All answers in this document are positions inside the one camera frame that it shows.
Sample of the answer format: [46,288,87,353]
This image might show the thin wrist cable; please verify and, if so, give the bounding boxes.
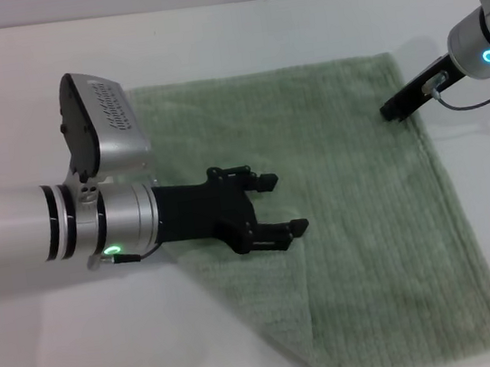
[85,244,168,270]
[419,64,490,116]

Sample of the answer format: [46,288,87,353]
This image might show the thin left wrist cable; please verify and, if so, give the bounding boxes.
[85,244,168,270]

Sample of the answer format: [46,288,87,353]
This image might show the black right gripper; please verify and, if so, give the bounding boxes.
[372,52,469,127]

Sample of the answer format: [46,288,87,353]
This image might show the green ribbed towel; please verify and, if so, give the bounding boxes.
[121,39,490,367]

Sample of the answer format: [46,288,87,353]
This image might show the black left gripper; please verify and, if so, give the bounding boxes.
[151,155,313,268]

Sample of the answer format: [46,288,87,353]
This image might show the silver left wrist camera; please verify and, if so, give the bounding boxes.
[51,62,157,187]

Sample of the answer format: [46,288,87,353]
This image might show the thin right wrist cable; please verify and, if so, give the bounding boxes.
[419,64,490,116]

